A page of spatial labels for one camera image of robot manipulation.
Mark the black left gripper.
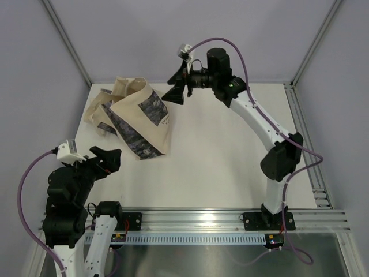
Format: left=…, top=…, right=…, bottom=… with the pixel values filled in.
left=63, top=146, right=121, bottom=205

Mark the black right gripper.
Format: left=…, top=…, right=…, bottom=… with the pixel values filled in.
left=161, top=61, right=217, bottom=106

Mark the beige canvas tote bag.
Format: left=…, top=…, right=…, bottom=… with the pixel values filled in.
left=84, top=77, right=171, bottom=160

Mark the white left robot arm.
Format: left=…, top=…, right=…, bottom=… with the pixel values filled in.
left=42, top=141, right=124, bottom=276

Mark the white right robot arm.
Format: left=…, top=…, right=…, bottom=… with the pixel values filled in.
left=162, top=44, right=303, bottom=229

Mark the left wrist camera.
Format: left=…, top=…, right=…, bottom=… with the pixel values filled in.
left=57, top=139, right=86, bottom=164

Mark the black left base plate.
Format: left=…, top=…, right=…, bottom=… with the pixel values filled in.
left=115, top=212, right=142, bottom=231

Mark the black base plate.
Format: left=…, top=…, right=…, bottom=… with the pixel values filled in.
left=239, top=212, right=296, bottom=231
left=115, top=212, right=142, bottom=231

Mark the white slotted cable duct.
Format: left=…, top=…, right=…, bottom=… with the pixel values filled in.
left=83, top=233, right=269, bottom=245

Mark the left aluminium frame post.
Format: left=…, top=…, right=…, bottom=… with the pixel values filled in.
left=40, top=0, right=93, bottom=88

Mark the aluminium frame post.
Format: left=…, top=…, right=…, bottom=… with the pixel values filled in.
left=40, top=0, right=93, bottom=88
left=290, top=0, right=345, bottom=88

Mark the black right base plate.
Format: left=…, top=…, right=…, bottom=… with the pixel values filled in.
left=239, top=212, right=296, bottom=231

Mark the right aluminium frame post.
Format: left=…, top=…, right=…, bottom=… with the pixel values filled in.
left=290, top=0, right=345, bottom=88

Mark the right side aluminium rail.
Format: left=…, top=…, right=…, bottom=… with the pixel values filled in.
left=284, top=83, right=335, bottom=210

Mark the aluminium mounting rail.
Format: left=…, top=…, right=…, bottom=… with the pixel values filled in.
left=123, top=207, right=351, bottom=233

